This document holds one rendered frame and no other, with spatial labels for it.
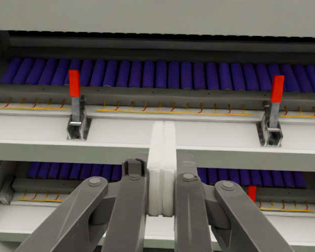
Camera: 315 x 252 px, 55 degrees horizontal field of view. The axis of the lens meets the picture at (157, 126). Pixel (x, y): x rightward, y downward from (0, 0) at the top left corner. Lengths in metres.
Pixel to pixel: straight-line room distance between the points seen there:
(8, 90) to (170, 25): 0.27
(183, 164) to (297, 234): 0.45
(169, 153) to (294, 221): 0.46
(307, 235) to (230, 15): 0.41
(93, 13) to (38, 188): 0.36
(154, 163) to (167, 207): 0.02
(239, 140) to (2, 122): 0.34
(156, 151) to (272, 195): 0.44
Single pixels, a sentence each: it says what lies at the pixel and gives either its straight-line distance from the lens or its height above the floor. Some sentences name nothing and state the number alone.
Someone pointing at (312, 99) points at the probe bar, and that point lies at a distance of 0.49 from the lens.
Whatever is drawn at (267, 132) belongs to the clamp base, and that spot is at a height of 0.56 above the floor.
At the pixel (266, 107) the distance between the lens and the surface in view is 0.46.
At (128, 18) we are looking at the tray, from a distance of 0.35.
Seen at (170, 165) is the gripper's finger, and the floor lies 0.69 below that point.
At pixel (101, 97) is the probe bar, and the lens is 0.46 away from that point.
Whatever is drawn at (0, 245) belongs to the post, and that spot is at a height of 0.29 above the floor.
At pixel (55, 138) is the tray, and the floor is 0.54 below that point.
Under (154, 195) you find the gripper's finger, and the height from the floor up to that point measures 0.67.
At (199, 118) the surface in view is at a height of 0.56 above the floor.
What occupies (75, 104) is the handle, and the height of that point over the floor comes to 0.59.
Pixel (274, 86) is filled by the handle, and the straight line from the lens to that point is 0.42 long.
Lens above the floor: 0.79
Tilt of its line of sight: 33 degrees down
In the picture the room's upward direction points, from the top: 1 degrees clockwise
